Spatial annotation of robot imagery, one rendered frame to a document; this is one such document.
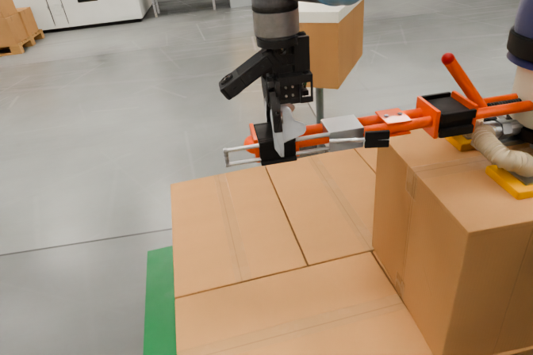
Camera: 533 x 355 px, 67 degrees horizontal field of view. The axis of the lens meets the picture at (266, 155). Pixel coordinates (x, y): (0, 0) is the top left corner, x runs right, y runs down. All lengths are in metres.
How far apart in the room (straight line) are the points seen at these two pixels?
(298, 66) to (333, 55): 1.44
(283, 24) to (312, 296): 0.76
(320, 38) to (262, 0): 1.49
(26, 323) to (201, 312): 1.17
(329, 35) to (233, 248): 1.23
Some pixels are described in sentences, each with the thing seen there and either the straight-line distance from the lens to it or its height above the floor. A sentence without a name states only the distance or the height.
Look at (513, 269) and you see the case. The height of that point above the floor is 0.82.
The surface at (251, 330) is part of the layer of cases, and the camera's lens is 1.12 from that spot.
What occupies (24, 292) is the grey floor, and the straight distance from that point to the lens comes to 2.36.
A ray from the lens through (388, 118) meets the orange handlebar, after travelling 0.82.
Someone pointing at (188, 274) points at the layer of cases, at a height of 0.54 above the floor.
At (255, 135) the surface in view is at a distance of 0.75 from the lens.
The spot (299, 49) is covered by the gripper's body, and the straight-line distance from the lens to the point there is 0.70.
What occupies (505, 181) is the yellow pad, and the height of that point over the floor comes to 0.96.
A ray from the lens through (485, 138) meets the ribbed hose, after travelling 0.91.
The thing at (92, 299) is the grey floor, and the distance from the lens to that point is 2.14.
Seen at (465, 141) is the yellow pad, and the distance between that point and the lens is 1.03.
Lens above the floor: 1.45
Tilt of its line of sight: 31 degrees down
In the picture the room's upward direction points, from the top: 6 degrees counter-clockwise
